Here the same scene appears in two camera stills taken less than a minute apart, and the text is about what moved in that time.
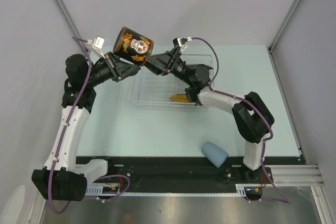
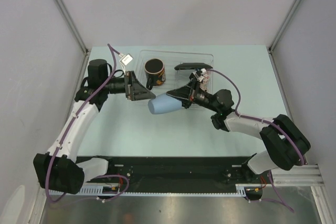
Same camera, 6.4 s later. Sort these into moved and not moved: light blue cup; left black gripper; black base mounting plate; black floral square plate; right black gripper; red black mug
Moved: red black mug; right black gripper; left black gripper; light blue cup
Not moved: black floral square plate; black base mounting plate
